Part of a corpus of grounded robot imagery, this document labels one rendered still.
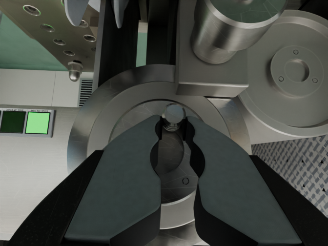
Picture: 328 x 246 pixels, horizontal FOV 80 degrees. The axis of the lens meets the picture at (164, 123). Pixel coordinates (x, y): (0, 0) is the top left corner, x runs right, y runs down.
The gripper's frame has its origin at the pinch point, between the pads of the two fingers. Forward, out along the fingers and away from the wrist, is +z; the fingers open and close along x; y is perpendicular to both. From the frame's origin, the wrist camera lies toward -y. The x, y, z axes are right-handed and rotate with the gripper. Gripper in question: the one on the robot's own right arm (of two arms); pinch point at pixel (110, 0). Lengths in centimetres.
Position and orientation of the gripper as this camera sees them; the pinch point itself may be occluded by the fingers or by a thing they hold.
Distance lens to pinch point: 25.9
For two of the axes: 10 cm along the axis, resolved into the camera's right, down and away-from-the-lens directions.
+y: -0.3, 9.9, -1.6
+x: 10.0, 0.4, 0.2
